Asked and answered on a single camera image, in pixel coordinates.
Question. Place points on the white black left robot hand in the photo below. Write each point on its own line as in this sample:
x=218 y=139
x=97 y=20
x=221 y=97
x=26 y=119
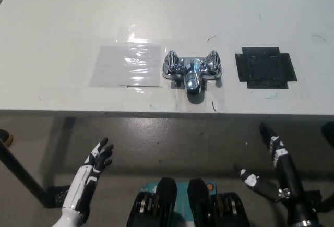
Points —
x=78 y=190

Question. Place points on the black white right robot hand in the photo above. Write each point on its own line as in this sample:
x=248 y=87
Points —
x=289 y=180

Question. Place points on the chrome faucet body with spout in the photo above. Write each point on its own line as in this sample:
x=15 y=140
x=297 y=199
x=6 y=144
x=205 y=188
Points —
x=191 y=78

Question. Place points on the black table foot plate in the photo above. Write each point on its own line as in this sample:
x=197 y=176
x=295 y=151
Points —
x=314 y=197

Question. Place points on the black table leg with foot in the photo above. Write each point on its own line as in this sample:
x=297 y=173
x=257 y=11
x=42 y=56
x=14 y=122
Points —
x=21 y=171

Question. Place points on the black shoe with tan sole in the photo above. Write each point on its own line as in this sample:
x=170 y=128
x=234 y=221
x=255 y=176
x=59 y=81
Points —
x=4 y=136

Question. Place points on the black tape square patch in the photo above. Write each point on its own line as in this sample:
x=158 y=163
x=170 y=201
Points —
x=263 y=67

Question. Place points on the clear plastic sheet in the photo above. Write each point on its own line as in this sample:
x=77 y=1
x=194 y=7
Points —
x=114 y=65

